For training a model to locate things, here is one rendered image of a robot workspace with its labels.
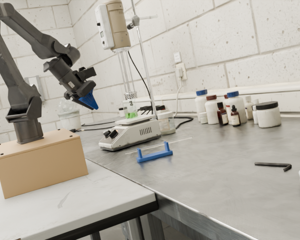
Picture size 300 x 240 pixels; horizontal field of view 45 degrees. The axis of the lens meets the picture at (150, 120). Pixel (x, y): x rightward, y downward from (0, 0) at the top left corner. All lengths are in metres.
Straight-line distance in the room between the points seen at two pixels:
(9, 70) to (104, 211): 0.52
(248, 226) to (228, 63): 1.12
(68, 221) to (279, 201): 0.36
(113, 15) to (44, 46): 0.67
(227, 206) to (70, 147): 0.52
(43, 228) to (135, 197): 0.18
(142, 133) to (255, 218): 0.80
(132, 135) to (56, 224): 0.65
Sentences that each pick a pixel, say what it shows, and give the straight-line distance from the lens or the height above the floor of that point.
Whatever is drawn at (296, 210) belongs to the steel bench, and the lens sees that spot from 0.55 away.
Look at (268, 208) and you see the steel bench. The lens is 0.56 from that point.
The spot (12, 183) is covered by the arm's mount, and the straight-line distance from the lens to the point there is 0.97.
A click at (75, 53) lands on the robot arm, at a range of 1.27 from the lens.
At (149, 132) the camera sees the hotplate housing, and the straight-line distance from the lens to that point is 1.29.
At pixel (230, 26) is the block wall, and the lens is 1.52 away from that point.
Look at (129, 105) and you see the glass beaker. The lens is 1.32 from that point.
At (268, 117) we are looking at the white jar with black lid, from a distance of 1.15.
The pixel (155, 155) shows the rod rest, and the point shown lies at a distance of 1.00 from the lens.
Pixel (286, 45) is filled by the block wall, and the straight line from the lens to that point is 1.31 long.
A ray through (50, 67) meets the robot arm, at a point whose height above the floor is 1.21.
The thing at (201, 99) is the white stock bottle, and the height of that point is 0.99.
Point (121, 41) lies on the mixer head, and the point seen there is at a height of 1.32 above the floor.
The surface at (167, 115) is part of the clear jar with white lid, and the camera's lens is 1.35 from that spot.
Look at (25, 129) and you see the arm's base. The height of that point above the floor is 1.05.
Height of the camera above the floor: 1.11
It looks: 6 degrees down
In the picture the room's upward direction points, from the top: 12 degrees counter-clockwise
